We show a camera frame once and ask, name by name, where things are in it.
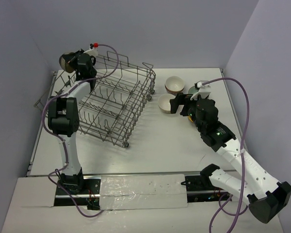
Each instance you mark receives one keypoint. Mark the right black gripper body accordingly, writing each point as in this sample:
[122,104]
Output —
[190,105]

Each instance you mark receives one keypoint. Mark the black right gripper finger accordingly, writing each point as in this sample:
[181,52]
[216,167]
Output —
[178,100]
[184,112]

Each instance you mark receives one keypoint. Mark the teal glazed bowl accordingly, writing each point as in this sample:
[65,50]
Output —
[193,90]

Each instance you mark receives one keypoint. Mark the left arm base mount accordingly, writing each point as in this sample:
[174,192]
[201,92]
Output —
[78,185]

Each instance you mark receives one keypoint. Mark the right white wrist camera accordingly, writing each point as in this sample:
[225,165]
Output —
[204,92]

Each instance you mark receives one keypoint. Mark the plain white bowl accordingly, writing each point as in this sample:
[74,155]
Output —
[164,103]

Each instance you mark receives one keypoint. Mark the white taped cover sheet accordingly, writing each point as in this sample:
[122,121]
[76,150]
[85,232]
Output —
[142,192]

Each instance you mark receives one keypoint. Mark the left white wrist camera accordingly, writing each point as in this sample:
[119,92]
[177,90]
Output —
[92,51]

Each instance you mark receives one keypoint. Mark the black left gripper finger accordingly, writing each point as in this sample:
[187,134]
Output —
[72,66]
[69,57]

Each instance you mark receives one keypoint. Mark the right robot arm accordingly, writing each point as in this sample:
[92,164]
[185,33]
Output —
[264,195]

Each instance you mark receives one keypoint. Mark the red blue patterned bowl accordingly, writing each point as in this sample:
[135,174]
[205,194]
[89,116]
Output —
[172,91]

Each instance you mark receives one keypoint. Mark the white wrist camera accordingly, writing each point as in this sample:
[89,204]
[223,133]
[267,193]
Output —
[92,51]
[204,92]

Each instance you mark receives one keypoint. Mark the white bowl stacked top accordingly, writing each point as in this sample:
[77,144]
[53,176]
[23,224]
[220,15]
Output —
[174,83]

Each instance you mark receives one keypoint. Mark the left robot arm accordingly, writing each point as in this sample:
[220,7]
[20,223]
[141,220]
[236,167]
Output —
[63,114]

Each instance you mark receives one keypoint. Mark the brown ribbed bowl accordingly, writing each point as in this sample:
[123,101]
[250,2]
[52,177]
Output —
[62,63]

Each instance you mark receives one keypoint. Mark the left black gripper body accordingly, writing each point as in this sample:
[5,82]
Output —
[75,58]

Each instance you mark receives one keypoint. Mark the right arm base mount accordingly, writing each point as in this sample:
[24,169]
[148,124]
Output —
[200,189]

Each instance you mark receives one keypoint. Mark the grey wire dish rack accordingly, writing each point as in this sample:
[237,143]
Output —
[112,109]

